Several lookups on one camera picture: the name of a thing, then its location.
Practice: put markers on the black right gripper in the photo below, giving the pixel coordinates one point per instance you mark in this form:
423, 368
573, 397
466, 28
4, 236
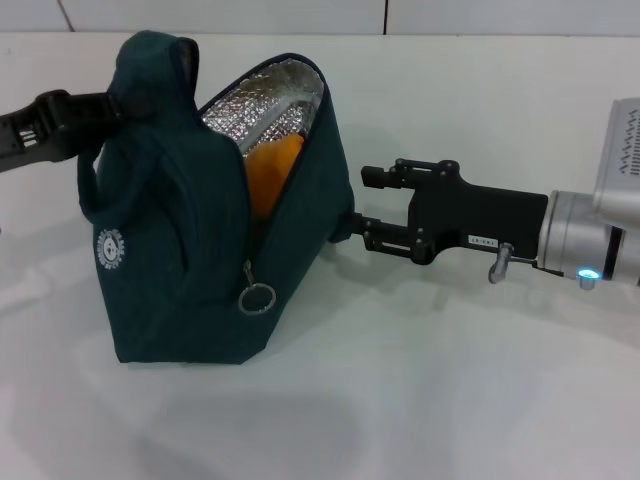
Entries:
475, 215

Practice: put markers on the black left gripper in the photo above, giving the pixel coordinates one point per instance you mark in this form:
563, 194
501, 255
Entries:
35, 135

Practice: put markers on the yellow orange pear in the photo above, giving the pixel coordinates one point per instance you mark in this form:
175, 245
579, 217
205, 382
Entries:
272, 170

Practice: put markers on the teal insulated lunch bag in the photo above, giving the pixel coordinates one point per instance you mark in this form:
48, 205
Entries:
200, 240

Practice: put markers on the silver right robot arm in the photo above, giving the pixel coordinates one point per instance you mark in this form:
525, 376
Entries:
580, 235

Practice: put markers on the white table with rounded corner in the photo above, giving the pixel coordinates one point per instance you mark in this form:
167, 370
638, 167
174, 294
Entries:
400, 375

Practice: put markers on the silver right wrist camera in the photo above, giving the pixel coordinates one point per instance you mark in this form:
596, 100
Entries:
622, 155

